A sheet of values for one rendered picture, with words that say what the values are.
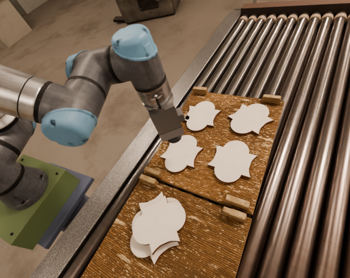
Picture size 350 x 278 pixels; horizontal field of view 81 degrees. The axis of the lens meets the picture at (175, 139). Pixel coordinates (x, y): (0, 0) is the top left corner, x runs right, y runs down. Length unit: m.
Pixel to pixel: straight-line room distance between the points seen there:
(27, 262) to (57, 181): 1.40
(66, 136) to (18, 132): 0.45
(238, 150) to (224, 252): 0.28
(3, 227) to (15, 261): 1.38
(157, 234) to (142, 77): 0.38
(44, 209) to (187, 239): 0.51
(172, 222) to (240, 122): 0.38
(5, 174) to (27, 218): 0.16
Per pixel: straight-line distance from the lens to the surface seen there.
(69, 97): 0.38
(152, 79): 0.43
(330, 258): 0.61
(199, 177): 0.63
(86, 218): 0.76
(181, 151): 0.67
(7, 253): 2.38
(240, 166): 0.62
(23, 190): 0.83
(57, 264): 0.77
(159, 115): 0.48
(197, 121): 0.74
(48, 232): 0.90
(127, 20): 4.63
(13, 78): 0.41
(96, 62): 0.45
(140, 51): 0.40
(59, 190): 0.87
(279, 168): 0.66
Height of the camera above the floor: 1.49
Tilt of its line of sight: 50 degrees down
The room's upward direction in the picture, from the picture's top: 24 degrees counter-clockwise
